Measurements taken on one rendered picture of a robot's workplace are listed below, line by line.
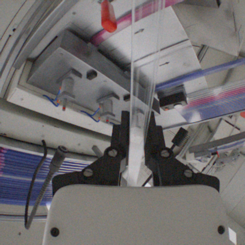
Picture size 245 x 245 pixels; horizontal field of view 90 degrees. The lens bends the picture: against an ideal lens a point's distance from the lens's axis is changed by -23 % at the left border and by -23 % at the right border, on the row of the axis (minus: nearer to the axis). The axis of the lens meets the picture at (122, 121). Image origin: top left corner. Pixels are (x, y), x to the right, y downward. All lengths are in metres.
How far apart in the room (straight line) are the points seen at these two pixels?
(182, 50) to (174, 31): 0.05
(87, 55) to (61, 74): 0.06
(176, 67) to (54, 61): 0.26
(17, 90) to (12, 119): 0.10
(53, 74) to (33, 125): 0.18
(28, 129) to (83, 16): 0.30
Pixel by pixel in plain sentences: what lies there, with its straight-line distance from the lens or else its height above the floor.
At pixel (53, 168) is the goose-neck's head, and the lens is 0.25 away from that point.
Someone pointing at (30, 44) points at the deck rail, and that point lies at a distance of 0.33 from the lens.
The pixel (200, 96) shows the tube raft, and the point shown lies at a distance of 0.51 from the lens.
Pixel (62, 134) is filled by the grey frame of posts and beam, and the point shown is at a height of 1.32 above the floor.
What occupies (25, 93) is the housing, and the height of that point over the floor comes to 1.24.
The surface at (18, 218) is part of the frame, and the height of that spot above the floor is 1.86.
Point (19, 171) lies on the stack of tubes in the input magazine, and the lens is 0.49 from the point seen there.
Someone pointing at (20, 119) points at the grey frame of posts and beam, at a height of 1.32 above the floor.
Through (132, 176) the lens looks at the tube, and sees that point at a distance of 0.21.
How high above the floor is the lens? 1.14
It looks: 8 degrees up
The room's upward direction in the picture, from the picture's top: 147 degrees counter-clockwise
